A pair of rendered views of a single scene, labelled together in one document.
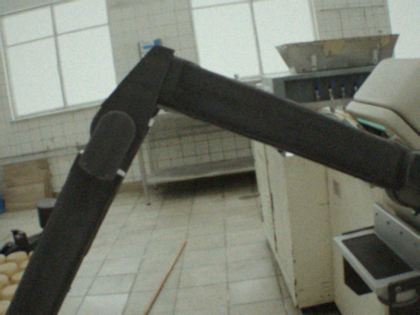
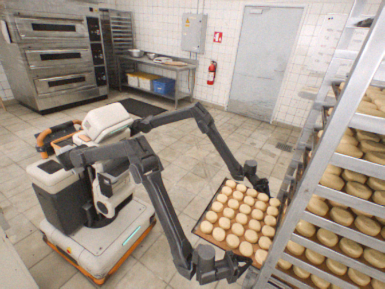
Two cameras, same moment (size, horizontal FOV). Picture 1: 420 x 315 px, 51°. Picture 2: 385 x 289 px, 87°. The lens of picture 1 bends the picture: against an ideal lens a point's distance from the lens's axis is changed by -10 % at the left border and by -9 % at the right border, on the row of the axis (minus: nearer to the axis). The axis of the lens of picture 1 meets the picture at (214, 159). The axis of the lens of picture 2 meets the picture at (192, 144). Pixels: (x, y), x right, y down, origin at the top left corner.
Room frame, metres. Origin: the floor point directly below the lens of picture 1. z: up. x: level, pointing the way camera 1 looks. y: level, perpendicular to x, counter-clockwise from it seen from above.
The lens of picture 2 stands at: (1.41, 0.52, 1.63)
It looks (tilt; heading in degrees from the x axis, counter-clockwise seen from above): 30 degrees down; 208
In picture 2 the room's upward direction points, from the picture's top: 5 degrees clockwise
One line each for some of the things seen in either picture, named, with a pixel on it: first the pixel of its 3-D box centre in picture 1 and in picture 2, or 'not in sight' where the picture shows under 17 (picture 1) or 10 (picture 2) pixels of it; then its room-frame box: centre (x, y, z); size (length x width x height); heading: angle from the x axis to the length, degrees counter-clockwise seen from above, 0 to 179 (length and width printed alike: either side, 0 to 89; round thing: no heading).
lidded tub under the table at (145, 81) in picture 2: not in sight; (149, 81); (-2.49, -2.90, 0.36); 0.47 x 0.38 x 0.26; 178
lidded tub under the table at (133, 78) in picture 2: not in sight; (138, 78); (-2.50, -3.30, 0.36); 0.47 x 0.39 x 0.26; 176
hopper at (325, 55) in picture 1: (337, 53); not in sight; (2.16, -0.64, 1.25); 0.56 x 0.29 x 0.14; 91
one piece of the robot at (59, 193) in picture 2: not in sight; (85, 179); (0.78, -0.69, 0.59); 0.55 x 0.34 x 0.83; 2
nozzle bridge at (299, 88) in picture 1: (344, 103); not in sight; (2.16, -0.64, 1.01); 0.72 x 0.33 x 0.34; 91
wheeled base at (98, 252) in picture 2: not in sight; (102, 223); (0.78, -0.60, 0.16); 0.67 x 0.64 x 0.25; 92
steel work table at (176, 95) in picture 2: not in sight; (154, 77); (-2.48, -2.75, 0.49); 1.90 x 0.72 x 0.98; 88
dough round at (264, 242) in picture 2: not in sight; (265, 243); (0.83, 0.57, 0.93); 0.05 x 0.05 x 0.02
